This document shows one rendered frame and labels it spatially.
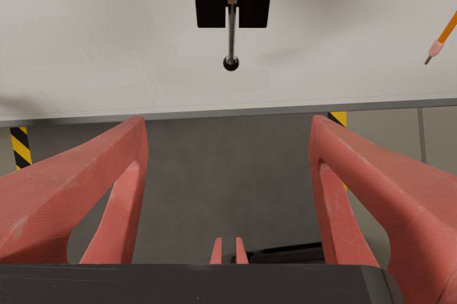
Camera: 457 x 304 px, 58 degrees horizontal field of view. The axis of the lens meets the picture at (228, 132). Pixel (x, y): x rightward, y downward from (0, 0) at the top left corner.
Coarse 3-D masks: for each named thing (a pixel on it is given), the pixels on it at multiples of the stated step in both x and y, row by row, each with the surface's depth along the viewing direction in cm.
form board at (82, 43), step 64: (0, 0) 35; (64, 0) 35; (128, 0) 35; (192, 0) 35; (320, 0) 35; (384, 0) 35; (448, 0) 35; (0, 64) 42; (64, 64) 42; (128, 64) 42; (192, 64) 42; (256, 64) 42; (320, 64) 42; (384, 64) 42; (448, 64) 42
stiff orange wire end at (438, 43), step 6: (456, 12) 22; (456, 18) 22; (450, 24) 23; (444, 30) 23; (450, 30) 23; (444, 36) 23; (438, 42) 24; (444, 42) 24; (432, 48) 24; (438, 48) 24; (432, 54) 25; (426, 60) 25
